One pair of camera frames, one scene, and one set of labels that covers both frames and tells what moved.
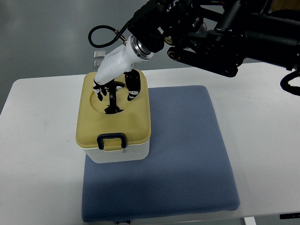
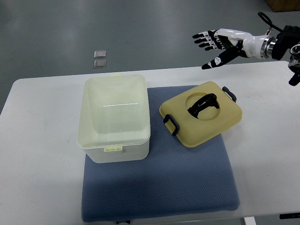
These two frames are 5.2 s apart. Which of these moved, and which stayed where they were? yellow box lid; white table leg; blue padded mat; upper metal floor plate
Moved: yellow box lid
Stayed: white table leg; blue padded mat; upper metal floor plate
